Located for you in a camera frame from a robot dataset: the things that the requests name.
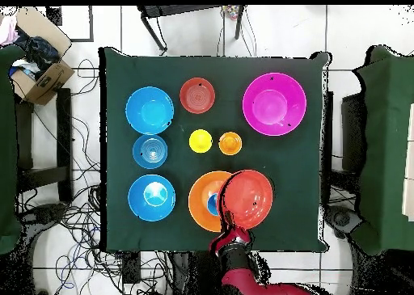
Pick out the blue cup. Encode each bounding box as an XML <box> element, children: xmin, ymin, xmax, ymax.
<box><xmin>206</xmin><ymin>192</ymin><xmax>221</xmax><ymax>217</ymax></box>

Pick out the colourful small item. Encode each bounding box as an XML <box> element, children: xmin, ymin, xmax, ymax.
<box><xmin>222</xmin><ymin>4</ymin><xmax>240</xmax><ymax>21</ymax></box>

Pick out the small red bowl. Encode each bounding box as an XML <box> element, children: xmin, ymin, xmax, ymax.
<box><xmin>179</xmin><ymin>77</ymin><xmax>217</xmax><ymax>115</ymax></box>

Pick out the blue cable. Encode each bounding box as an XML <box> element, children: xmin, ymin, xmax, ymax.
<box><xmin>54</xmin><ymin>226</ymin><xmax>98</xmax><ymax>291</ymax></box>

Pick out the small teal blue bowl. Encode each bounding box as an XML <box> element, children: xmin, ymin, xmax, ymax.
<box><xmin>132</xmin><ymin>133</ymin><xmax>169</xmax><ymax>170</ymax></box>

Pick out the green covered table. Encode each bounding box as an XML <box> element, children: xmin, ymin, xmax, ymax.
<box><xmin>352</xmin><ymin>45</ymin><xmax>414</xmax><ymax>255</ymax></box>
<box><xmin>0</xmin><ymin>45</ymin><xmax>25</xmax><ymax>255</ymax></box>

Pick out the thin black square frame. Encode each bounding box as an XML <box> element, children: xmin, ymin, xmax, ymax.
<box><xmin>46</xmin><ymin>5</ymin><xmax>95</xmax><ymax>43</ymax></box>

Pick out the wide red bowl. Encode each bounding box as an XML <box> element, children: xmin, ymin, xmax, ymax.
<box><xmin>218</xmin><ymin>169</ymin><xmax>275</xmax><ymax>230</ymax></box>

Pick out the black cable tangle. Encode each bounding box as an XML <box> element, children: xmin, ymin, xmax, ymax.
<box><xmin>15</xmin><ymin>58</ymin><xmax>175</xmax><ymax>295</ymax></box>

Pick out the yellow cup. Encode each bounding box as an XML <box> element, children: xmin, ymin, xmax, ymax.
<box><xmin>188</xmin><ymin>129</ymin><xmax>213</xmax><ymax>154</ymax></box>

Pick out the black stool frame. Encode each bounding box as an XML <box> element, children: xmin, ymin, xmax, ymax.
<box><xmin>137</xmin><ymin>4</ymin><xmax>246</xmax><ymax>53</ymax></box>

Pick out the black power box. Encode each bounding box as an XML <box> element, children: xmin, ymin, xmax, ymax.
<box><xmin>121</xmin><ymin>251</ymin><xmax>142</xmax><ymax>284</ymax></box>

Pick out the orange cup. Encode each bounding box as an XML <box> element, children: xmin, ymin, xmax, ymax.
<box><xmin>218</xmin><ymin>131</ymin><xmax>243</xmax><ymax>156</ymax></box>

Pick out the pink cloth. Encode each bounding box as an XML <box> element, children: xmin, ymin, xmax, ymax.
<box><xmin>0</xmin><ymin>15</ymin><xmax>19</xmax><ymax>47</ymax></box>

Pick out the large blue bowl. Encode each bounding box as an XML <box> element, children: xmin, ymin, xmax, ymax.
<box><xmin>127</xmin><ymin>174</ymin><xmax>176</xmax><ymax>222</ymax></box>
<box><xmin>125</xmin><ymin>86</ymin><xmax>175</xmax><ymax>136</ymax></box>

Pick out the black bench frame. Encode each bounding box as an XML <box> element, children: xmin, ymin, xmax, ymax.
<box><xmin>14</xmin><ymin>87</ymin><xmax>74</xmax><ymax>204</ymax></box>

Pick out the large pink bowl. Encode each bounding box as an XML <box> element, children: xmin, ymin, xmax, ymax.
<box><xmin>242</xmin><ymin>72</ymin><xmax>307</xmax><ymax>137</ymax></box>

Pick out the cardboard box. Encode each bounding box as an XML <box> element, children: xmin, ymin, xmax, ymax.
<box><xmin>11</xmin><ymin>6</ymin><xmax>76</xmax><ymax>106</ymax></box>

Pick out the dark green table cloth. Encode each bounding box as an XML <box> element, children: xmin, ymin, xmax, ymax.
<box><xmin>98</xmin><ymin>46</ymin><xmax>331</xmax><ymax>253</ymax></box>

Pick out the dark blue cloth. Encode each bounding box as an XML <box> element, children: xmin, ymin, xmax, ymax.
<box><xmin>14</xmin><ymin>27</ymin><xmax>61</xmax><ymax>79</ymax></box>

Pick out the large orange bowl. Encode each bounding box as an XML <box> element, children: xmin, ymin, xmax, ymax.
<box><xmin>188</xmin><ymin>171</ymin><xmax>233</xmax><ymax>234</ymax></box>

